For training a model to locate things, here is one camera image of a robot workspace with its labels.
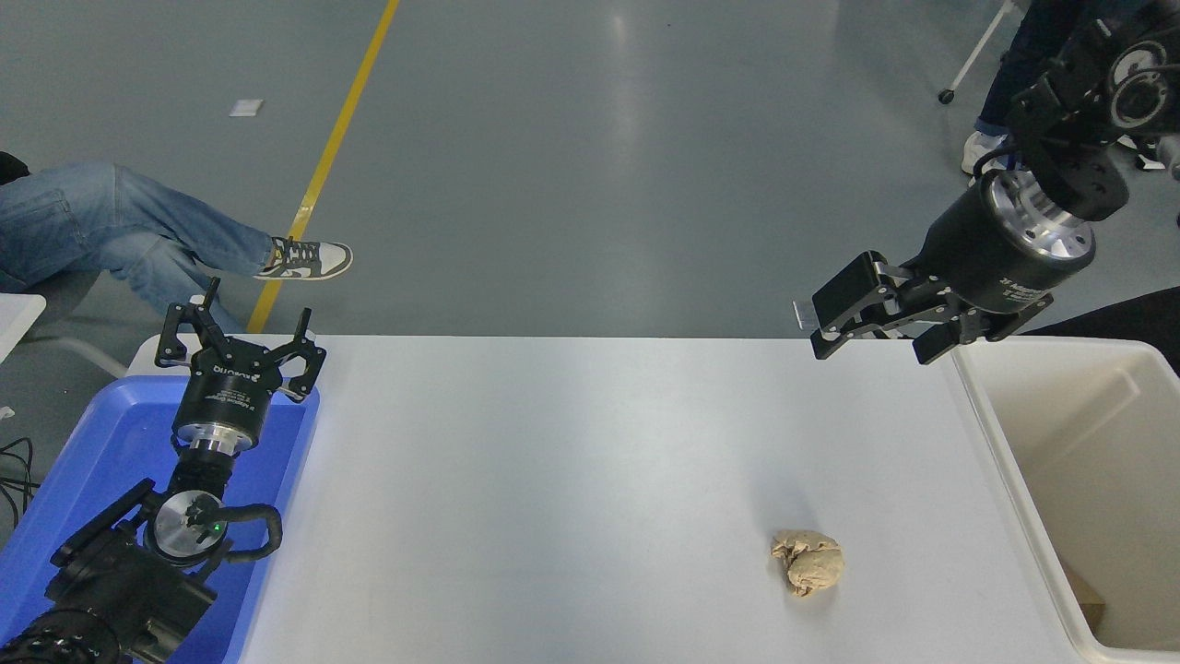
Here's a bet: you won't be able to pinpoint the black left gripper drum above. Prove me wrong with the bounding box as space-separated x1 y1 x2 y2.
173 336 289 433

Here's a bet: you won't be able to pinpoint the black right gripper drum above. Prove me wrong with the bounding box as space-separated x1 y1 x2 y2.
908 180 1063 319

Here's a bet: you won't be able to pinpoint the tan paper ball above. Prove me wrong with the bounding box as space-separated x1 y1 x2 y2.
771 528 845 599

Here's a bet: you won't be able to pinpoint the person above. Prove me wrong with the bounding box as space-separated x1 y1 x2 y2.
0 152 354 296
961 0 1098 177

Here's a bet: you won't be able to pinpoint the blue plastic tray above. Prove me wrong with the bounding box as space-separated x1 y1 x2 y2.
0 373 322 664

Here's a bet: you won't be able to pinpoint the black bulky object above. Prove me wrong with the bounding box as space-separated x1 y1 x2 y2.
1019 286 1180 374

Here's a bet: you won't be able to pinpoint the white side table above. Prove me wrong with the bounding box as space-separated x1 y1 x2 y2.
0 293 48 365

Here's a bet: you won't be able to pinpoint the large pale plastic bin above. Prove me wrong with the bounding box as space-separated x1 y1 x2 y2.
951 337 1180 664

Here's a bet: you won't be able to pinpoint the white frame leg with caster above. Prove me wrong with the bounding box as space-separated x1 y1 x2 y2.
938 0 1021 105

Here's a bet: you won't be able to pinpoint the black cables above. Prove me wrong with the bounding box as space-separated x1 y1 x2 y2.
0 436 43 531

